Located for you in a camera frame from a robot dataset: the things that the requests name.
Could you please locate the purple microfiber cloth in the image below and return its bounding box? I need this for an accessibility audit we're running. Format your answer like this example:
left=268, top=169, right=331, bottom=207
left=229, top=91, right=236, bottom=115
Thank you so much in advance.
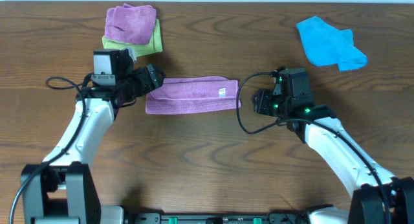
left=146, top=76, right=241, bottom=115

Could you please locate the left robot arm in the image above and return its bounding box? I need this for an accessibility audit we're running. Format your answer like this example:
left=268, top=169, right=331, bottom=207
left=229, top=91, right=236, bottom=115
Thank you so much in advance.
left=9, top=64, right=166, bottom=223

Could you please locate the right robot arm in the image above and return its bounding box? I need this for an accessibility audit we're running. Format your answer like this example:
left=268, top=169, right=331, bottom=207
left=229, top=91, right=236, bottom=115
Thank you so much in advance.
left=252, top=89, right=413, bottom=223

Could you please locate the folded green cloth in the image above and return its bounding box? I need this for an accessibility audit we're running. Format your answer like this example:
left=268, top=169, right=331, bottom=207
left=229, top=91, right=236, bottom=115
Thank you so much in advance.
left=102, top=19, right=163, bottom=57

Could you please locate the folded purple cloth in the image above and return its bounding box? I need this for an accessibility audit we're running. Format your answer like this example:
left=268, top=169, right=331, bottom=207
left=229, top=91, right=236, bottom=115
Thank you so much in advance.
left=104, top=4, right=157, bottom=45

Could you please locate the blue microfiber cloth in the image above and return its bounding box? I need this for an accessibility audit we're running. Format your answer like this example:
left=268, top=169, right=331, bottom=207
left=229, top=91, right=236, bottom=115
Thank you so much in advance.
left=296, top=16, right=368, bottom=72

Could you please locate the right black cable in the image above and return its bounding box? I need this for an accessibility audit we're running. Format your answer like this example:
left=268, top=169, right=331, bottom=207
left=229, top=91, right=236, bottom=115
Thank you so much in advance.
left=235, top=71, right=392, bottom=224

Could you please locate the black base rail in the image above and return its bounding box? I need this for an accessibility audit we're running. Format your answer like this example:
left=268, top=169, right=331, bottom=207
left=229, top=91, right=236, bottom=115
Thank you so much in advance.
left=122, top=212, right=311, bottom=224

